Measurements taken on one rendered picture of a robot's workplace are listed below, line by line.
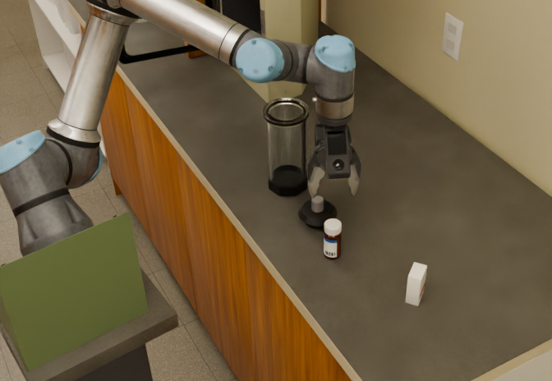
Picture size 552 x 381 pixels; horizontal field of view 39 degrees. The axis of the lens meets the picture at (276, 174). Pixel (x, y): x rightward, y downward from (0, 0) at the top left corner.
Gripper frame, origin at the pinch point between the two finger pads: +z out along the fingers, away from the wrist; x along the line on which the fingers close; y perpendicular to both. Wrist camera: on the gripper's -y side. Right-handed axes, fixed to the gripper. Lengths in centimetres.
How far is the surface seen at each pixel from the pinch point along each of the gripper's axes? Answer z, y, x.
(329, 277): 17.5, -7.3, 1.2
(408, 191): 17.5, 20.8, -20.9
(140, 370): 36, -15, 45
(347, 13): 11, 105, -15
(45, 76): 112, 244, 132
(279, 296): 32.3, 1.5, 12.2
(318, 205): 11.8, 10.4, 2.3
